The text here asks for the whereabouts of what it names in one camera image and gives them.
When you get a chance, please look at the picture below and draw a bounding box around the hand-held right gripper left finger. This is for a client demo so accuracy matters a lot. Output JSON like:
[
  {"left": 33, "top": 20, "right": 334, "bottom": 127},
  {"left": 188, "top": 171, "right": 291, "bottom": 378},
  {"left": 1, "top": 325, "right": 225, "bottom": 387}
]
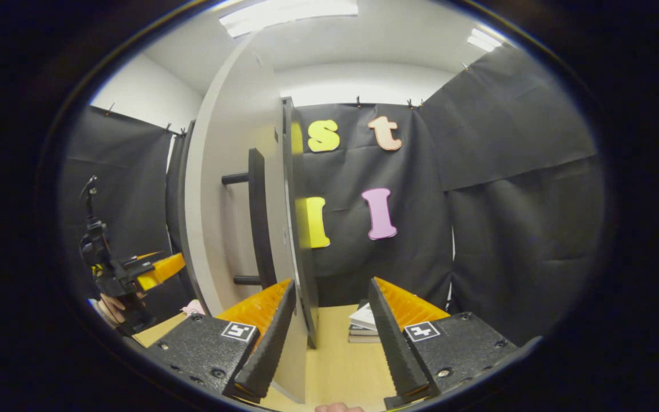
[{"left": 145, "top": 278, "right": 298, "bottom": 401}]

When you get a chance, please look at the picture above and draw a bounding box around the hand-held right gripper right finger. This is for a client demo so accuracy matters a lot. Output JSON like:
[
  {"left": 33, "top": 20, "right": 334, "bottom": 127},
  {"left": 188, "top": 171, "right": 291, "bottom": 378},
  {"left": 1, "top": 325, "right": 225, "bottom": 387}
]
[{"left": 367, "top": 276, "right": 521, "bottom": 410}]

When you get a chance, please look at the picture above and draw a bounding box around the light grey cabinet door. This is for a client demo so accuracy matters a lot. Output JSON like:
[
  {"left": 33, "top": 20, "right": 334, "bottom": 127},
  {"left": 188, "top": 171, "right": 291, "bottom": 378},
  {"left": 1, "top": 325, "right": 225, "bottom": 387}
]
[{"left": 182, "top": 31, "right": 308, "bottom": 405}]

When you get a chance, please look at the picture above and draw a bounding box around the black cabinet door handle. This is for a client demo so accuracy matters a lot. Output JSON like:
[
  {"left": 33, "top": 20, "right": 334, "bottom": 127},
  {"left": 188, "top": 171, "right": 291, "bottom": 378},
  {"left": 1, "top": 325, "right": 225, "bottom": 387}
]
[{"left": 221, "top": 148, "right": 277, "bottom": 290}]

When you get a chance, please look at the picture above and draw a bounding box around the white portrait cover book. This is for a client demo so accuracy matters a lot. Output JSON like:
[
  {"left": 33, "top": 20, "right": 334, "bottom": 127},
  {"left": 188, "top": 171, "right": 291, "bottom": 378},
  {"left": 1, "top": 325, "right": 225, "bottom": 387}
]
[{"left": 348, "top": 302, "right": 378, "bottom": 331}]

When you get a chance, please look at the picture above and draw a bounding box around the black backdrop cloth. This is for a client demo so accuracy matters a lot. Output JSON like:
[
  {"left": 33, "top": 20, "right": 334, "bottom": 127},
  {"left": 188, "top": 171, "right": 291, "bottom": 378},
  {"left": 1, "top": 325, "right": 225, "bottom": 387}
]
[{"left": 58, "top": 43, "right": 605, "bottom": 347}]

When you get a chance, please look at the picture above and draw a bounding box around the ceiling light panel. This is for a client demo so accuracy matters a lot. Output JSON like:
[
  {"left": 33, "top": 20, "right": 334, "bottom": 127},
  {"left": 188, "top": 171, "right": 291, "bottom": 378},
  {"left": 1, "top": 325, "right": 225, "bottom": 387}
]
[
  {"left": 219, "top": 0, "right": 359, "bottom": 38},
  {"left": 466, "top": 28, "right": 503, "bottom": 53}
]

